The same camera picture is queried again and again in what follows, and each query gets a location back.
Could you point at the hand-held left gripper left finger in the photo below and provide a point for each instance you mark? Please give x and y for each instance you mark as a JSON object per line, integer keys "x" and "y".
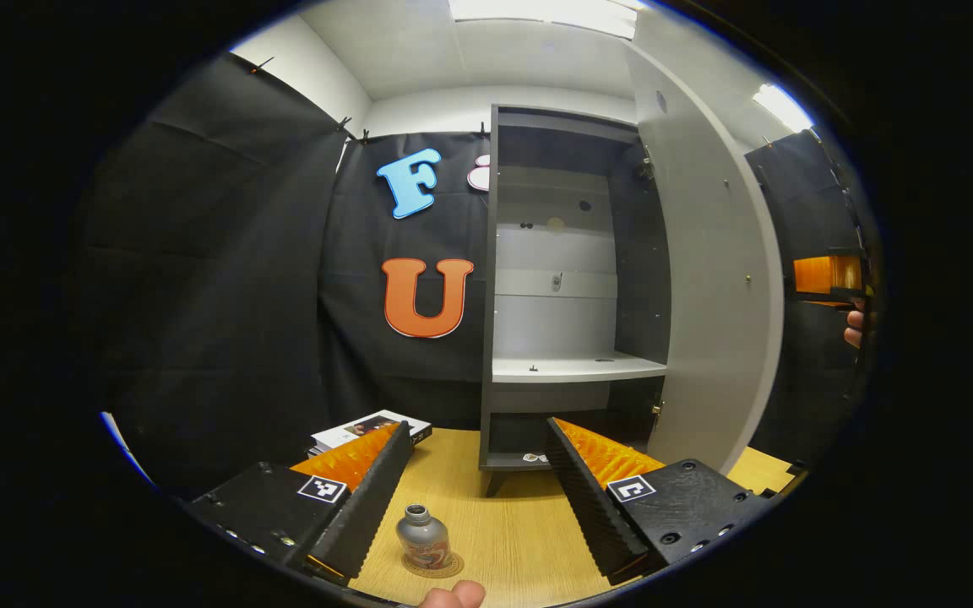
{"x": 368, "y": 507}

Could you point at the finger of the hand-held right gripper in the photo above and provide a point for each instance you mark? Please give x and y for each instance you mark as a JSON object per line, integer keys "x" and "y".
{"x": 824, "y": 277}

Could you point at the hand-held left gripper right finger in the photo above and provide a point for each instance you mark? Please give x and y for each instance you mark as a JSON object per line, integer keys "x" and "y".
{"x": 592, "y": 507}

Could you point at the grey metal bottle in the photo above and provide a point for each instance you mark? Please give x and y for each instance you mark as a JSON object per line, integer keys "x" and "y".
{"x": 423, "y": 536}

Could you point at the round brown coaster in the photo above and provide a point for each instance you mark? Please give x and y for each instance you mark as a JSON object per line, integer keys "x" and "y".
{"x": 453, "y": 566}

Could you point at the dark grey cabinet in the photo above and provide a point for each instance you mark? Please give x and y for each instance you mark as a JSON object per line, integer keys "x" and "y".
{"x": 571, "y": 321}

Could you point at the metal door hinge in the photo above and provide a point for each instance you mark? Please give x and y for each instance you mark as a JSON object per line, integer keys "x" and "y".
{"x": 646, "y": 165}
{"x": 657, "y": 410}

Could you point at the white cabinet shelf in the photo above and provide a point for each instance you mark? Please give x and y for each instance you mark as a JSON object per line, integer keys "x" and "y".
{"x": 571, "y": 368}

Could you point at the white picture book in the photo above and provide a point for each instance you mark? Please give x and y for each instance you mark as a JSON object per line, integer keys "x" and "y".
{"x": 360, "y": 429}

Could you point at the black book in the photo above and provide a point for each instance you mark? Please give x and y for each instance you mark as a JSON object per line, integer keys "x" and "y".
{"x": 421, "y": 435}

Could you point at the small ceiling light panel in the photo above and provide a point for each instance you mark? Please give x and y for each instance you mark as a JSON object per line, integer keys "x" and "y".
{"x": 782, "y": 105}

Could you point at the black backdrop cloth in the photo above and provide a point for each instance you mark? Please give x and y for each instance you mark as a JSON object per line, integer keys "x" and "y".
{"x": 225, "y": 295}

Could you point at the long ceiling light panel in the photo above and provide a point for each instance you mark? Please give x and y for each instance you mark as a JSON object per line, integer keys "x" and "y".
{"x": 546, "y": 13}

